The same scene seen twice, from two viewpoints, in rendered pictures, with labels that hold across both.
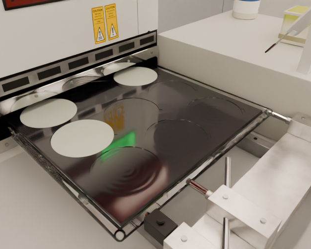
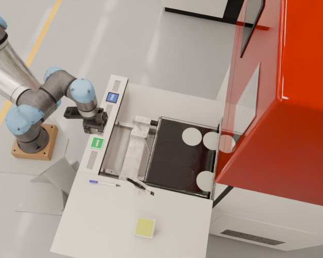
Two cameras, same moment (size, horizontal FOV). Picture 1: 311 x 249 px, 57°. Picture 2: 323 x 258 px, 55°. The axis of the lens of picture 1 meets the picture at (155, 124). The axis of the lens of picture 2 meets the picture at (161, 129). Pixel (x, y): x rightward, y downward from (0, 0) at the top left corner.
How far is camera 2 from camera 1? 1.45 m
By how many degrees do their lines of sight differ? 76
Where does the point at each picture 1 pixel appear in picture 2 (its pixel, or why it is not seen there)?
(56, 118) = (207, 138)
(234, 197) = (141, 135)
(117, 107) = (195, 155)
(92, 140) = (188, 136)
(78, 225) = not seen: hidden behind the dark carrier
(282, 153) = (135, 166)
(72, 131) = (196, 136)
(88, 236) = not seen: hidden behind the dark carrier
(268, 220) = (133, 132)
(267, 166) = (138, 157)
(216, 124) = (158, 164)
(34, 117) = (214, 135)
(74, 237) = not seen: hidden behind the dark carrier
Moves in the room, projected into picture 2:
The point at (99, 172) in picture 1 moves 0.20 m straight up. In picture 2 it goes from (176, 128) to (180, 109)
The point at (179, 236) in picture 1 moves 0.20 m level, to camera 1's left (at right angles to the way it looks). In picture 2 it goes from (148, 120) to (180, 103)
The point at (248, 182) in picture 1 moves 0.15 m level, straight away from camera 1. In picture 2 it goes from (141, 148) to (144, 177)
